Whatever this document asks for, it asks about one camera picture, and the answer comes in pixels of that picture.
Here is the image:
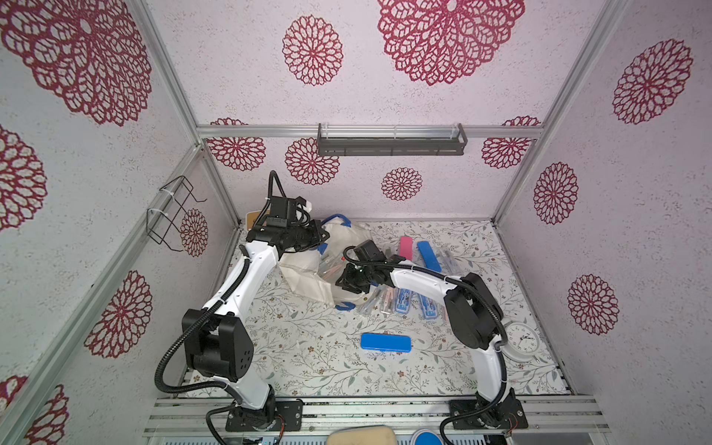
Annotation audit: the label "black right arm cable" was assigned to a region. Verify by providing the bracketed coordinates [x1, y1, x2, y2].
[341, 244, 510, 445]

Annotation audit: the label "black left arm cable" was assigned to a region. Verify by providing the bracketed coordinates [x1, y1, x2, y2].
[154, 258, 251, 399]

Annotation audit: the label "clear blue compass set case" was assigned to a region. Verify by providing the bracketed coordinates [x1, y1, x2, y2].
[394, 289, 412, 315]

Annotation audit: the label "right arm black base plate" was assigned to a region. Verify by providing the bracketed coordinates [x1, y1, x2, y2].
[449, 393, 528, 430]

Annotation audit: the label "white tissue box wooden lid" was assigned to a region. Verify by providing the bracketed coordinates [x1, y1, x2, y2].
[245, 211, 261, 230]

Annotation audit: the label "clear pink compass case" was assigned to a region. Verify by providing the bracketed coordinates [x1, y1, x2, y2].
[375, 286, 396, 315]

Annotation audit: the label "white alarm clock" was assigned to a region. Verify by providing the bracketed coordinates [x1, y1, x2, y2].
[502, 321, 543, 363]

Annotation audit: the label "clear lilac compass case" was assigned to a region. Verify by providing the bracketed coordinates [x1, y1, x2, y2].
[441, 248, 462, 276]

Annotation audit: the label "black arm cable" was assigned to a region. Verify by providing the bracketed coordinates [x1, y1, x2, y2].
[154, 258, 251, 399]
[341, 244, 510, 445]

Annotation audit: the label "beige cushion at base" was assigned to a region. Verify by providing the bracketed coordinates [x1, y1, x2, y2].
[326, 426, 398, 445]

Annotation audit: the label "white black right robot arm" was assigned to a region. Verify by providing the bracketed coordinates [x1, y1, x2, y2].
[336, 261, 508, 405]

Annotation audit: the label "white canvas bag blue handles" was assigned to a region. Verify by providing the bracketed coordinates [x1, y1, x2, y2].
[278, 214, 372, 311]

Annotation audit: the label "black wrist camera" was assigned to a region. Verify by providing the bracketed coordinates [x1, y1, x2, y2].
[353, 240, 387, 263]
[266, 197, 306, 227]

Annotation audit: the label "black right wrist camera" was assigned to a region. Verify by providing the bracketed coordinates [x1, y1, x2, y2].
[353, 240, 387, 263]

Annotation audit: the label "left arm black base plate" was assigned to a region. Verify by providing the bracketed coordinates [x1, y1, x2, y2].
[225, 399, 304, 432]

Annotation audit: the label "clear stationery pack in bag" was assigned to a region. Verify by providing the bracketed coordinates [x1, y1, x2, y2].
[317, 252, 348, 284]

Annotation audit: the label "black wire wall rack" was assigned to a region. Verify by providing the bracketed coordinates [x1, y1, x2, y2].
[145, 175, 207, 253]

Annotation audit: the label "blue round object at base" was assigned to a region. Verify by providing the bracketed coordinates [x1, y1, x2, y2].
[409, 429, 443, 445]

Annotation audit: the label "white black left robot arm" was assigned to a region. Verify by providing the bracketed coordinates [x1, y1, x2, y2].
[163, 217, 329, 411]

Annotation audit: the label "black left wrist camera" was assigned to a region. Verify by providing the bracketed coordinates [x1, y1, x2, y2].
[266, 197, 306, 227]

